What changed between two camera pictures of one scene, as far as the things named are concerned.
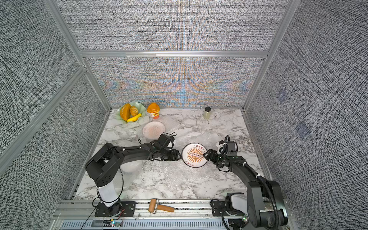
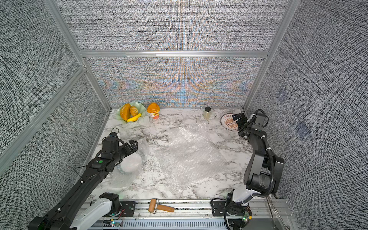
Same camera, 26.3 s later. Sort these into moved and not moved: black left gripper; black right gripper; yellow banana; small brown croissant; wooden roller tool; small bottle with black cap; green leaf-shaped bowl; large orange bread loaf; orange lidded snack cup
Moved: black right gripper; black left gripper
Not moved: orange lidded snack cup; small bottle with black cap; small brown croissant; green leaf-shaped bowl; wooden roller tool; large orange bread loaf; yellow banana
